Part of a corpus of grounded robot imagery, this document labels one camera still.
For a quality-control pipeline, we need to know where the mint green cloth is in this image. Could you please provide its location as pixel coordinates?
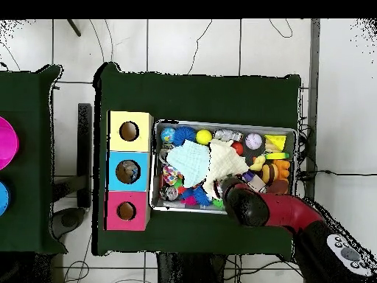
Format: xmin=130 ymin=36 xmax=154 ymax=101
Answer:
xmin=166 ymin=140 xmax=212 ymax=189

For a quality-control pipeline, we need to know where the pale yellow cloth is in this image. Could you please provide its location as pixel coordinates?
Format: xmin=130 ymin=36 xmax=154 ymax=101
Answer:
xmin=202 ymin=138 xmax=251 ymax=200

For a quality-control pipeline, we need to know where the clear mesh bin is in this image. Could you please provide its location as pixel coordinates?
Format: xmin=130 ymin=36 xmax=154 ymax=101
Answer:
xmin=149 ymin=120 xmax=298 ymax=218

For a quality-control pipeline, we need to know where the wooden box with three holes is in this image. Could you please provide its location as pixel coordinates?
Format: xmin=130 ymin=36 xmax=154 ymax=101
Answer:
xmin=105 ymin=109 xmax=155 ymax=233

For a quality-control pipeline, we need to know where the blue spiky ball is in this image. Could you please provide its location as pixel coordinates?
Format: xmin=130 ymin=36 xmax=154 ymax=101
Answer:
xmin=173 ymin=125 xmax=198 ymax=147

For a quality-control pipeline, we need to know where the yellow ball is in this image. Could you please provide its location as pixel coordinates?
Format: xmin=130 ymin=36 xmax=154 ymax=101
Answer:
xmin=196 ymin=129 xmax=214 ymax=146

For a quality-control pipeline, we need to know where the multicoloured toy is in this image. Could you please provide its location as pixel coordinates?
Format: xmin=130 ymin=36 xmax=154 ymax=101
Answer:
xmin=162 ymin=164 xmax=181 ymax=186

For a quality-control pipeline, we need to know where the blue globe ball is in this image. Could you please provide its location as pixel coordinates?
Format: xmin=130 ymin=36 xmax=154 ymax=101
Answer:
xmin=160 ymin=126 xmax=177 ymax=144

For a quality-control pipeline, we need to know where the silver and black can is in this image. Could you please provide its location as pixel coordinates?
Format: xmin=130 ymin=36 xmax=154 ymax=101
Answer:
xmin=163 ymin=185 xmax=180 ymax=202

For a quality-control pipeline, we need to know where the blue fuzzy toy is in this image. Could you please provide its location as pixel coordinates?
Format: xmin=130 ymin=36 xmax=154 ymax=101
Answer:
xmin=193 ymin=184 xmax=213 ymax=207

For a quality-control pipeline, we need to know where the pink fuzzy toy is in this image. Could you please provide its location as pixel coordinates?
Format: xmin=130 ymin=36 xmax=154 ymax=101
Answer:
xmin=179 ymin=188 xmax=198 ymax=207

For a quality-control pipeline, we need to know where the silver robot toy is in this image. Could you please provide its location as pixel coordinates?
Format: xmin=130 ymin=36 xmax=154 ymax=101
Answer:
xmin=214 ymin=129 xmax=244 ymax=143

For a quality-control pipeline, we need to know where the small red ball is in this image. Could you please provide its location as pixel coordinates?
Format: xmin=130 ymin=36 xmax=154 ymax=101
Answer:
xmin=231 ymin=141 xmax=245 ymax=157

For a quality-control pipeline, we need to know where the white baseball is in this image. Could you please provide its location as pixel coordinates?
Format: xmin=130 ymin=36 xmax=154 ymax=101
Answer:
xmin=245 ymin=133 xmax=263 ymax=150

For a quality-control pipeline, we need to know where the yellow duck toy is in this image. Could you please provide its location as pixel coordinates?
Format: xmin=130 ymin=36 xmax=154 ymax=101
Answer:
xmin=250 ymin=155 xmax=267 ymax=173

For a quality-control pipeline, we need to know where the tan wooden cube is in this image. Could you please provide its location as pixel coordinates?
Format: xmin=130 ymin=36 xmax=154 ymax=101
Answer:
xmin=248 ymin=176 xmax=267 ymax=194

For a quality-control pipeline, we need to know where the toy hamburger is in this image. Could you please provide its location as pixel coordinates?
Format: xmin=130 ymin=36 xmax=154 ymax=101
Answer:
xmin=261 ymin=164 xmax=281 ymax=184

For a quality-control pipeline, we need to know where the yellow toy banana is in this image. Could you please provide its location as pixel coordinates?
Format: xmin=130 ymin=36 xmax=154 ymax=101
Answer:
xmin=264 ymin=153 xmax=292 ymax=161

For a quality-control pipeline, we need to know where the brown toy football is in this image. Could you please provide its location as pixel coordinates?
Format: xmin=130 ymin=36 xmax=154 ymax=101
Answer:
xmin=266 ymin=179 xmax=290 ymax=195

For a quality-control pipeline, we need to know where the orange spiky toy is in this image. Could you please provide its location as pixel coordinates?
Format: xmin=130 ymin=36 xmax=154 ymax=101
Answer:
xmin=275 ymin=160 xmax=292 ymax=181

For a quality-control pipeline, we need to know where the dark green side table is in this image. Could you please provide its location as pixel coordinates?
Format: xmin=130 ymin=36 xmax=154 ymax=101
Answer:
xmin=0 ymin=63 xmax=67 ymax=256

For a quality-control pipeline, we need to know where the pink round plate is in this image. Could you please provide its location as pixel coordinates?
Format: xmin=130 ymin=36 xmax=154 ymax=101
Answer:
xmin=0 ymin=116 xmax=21 ymax=172

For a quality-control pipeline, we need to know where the blue round plate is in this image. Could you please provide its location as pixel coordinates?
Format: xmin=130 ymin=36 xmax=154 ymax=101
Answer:
xmin=0 ymin=181 xmax=10 ymax=216

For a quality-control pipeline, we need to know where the black floor cable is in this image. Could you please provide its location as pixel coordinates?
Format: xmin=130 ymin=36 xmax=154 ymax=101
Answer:
xmin=296 ymin=120 xmax=377 ymax=181

